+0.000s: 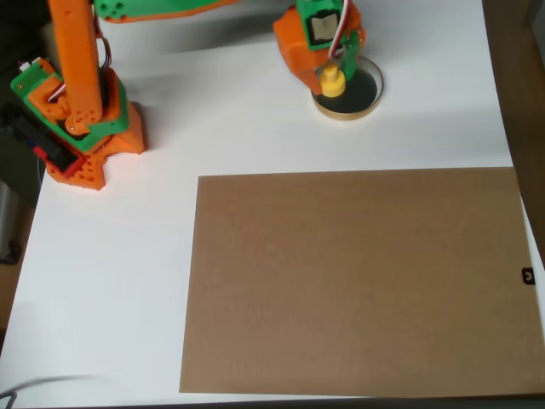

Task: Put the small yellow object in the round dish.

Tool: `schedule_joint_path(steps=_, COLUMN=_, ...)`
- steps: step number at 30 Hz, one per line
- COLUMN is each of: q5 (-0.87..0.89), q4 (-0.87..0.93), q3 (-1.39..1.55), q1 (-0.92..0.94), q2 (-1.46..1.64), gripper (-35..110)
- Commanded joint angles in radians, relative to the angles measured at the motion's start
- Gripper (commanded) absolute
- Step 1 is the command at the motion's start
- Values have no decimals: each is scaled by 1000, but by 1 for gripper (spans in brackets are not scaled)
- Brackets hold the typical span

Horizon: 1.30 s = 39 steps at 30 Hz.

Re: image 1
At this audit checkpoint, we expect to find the round dish with gold rim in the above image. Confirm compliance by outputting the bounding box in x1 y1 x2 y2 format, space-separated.
309 54 384 123

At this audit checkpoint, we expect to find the red white black servo cable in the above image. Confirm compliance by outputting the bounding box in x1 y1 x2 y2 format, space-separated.
328 0 355 60

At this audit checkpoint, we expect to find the brown cardboard sheet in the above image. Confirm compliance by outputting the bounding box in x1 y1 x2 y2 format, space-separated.
177 166 545 395

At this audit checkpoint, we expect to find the small yellow plastic piece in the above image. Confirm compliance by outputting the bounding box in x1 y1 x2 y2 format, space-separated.
318 63 347 100

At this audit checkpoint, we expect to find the orange robot base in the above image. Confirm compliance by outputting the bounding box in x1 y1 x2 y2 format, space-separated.
10 57 149 193

